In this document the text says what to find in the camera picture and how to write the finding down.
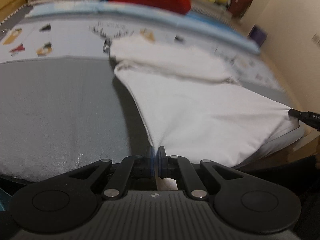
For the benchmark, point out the light blue folded sheet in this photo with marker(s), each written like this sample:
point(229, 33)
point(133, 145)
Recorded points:
point(191, 21)

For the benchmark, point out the grey deer-print bed cover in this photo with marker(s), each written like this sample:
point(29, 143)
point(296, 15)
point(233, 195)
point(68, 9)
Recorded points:
point(62, 107)

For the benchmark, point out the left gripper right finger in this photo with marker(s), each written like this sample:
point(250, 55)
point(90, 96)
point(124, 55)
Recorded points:
point(180, 169)

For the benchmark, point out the purple box by wall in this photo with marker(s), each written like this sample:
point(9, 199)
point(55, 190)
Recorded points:
point(258, 35)

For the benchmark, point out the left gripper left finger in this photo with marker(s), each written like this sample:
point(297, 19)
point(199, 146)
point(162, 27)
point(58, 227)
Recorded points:
point(133, 173)

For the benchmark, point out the white long-sleeve shirt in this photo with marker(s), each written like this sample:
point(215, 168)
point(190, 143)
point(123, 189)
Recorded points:
point(191, 103)

